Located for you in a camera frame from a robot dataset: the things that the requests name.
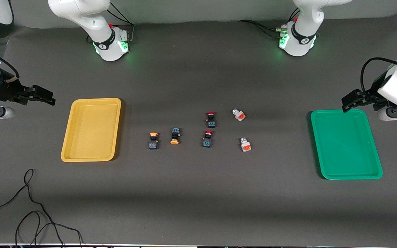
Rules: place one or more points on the yellow push button switch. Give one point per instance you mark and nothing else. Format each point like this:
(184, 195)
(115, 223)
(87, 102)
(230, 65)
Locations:
(175, 135)
(153, 141)

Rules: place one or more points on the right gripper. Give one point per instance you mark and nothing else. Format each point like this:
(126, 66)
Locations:
(8, 91)

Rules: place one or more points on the white orange button switch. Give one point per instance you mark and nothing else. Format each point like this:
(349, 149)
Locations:
(245, 144)
(239, 115)

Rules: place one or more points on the red push button switch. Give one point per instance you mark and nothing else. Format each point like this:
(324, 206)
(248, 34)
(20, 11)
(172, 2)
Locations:
(211, 119)
(207, 139)

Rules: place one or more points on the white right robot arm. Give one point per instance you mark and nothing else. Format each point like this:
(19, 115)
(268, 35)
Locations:
(105, 38)

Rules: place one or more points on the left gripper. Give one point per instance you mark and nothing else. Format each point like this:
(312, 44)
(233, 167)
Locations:
(367, 96)

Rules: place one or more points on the yellow plastic tray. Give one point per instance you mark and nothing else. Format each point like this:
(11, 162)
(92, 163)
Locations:
(91, 130)

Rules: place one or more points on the dark grey table cover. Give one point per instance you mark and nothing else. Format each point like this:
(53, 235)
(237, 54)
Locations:
(198, 206)

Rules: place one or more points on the green plastic tray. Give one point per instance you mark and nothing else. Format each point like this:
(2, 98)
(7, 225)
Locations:
(346, 144)

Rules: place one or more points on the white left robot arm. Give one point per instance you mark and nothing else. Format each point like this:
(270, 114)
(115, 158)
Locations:
(300, 43)

